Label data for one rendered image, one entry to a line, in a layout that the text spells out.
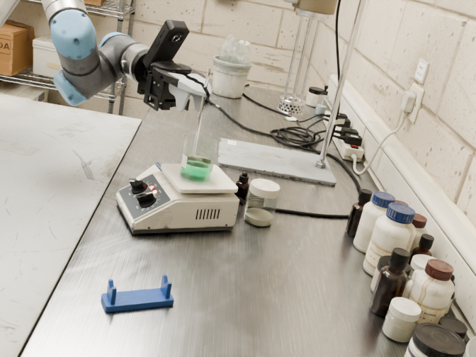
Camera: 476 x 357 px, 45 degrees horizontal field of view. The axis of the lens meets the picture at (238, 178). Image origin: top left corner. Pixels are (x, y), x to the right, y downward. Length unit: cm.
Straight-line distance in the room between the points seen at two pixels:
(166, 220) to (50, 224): 20
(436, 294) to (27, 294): 59
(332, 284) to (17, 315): 50
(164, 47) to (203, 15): 236
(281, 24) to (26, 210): 259
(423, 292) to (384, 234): 15
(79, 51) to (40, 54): 225
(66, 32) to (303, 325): 64
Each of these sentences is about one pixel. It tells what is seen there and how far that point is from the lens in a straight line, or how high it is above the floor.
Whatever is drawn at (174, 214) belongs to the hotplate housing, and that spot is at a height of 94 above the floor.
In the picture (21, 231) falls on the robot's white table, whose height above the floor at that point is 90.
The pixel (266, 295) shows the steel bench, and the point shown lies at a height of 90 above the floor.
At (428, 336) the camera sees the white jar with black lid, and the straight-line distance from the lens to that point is 83.
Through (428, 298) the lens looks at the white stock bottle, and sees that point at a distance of 93.
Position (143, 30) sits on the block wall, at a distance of 350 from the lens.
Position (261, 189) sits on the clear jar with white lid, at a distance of 110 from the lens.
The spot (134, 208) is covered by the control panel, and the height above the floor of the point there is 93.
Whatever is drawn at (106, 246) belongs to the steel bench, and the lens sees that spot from 99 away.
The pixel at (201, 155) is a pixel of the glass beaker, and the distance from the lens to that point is 103.
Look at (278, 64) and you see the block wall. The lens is 350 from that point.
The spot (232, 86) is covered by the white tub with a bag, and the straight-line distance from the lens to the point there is 206.
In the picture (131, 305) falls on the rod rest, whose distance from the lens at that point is 84.
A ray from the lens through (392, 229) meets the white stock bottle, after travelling 103.
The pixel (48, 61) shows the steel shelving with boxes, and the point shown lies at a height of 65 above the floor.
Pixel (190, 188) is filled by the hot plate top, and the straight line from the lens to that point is 103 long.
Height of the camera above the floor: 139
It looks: 21 degrees down
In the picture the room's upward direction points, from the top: 11 degrees clockwise
